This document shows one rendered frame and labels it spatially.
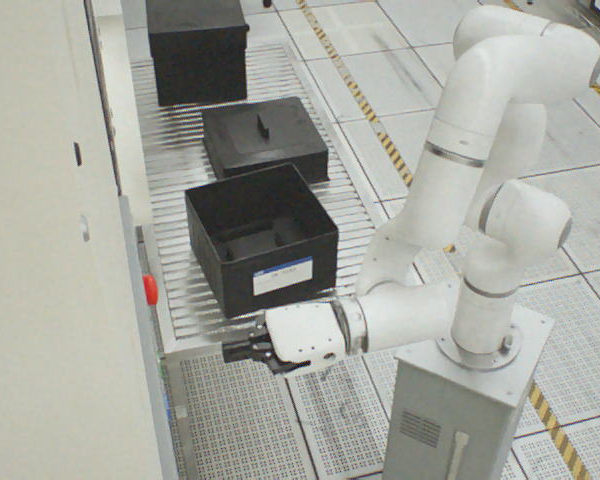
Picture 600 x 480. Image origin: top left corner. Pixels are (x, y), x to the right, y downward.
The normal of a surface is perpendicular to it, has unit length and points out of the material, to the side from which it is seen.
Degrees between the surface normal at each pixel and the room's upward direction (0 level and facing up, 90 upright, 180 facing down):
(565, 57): 62
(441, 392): 90
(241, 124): 0
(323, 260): 90
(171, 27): 0
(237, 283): 90
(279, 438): 0
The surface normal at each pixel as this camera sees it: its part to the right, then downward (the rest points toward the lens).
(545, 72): 0.27, 0.42
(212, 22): 0.00, -0.75
